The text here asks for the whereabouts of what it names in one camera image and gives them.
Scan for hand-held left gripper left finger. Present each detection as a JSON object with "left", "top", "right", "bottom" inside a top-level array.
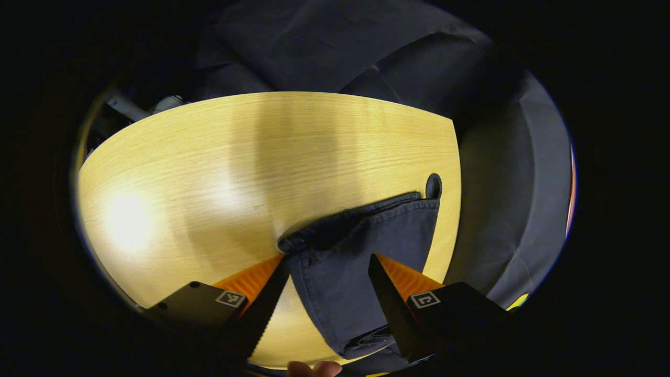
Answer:
[{"left": 141, "top": 254, "right": 291, "bottom": 362}]

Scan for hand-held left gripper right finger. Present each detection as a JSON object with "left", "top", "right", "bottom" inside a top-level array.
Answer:
[{"left": 368, "top": 253, "right": 511, "bottom": 363}]

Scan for dark jeans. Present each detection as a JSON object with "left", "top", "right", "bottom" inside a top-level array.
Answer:
[{"left": 277, "top": 192, "right": 440, "bottom": 375}]

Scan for white metal pipe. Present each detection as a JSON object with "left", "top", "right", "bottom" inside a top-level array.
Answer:
[{"left": 107, "top": 92, "right": 184, "bottom": 122}]

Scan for black backdrop cloth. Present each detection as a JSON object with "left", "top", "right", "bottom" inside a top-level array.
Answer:
[{"left": 105, "top": 0, "right": 574, "bottom": 309}]

